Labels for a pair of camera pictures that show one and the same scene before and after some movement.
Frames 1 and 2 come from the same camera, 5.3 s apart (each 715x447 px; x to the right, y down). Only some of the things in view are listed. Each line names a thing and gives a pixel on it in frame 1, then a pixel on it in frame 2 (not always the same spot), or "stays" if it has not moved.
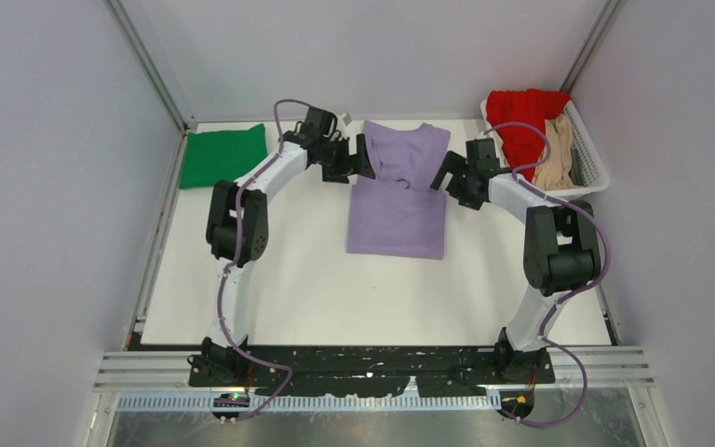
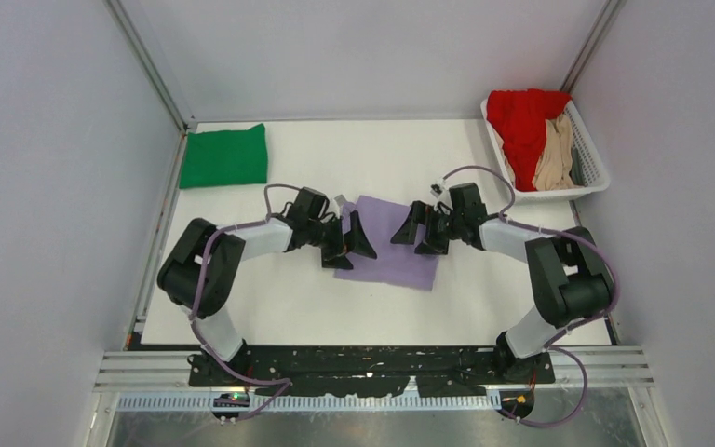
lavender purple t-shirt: (397, 214) to (396, 264)
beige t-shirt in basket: (553, 174) stays
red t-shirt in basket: (522, 144) stays
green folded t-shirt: (212, 157) stays
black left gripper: (355, 165) to (355, 241)
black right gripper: (454, 164) to (419, 215)
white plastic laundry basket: (588, 163) stays
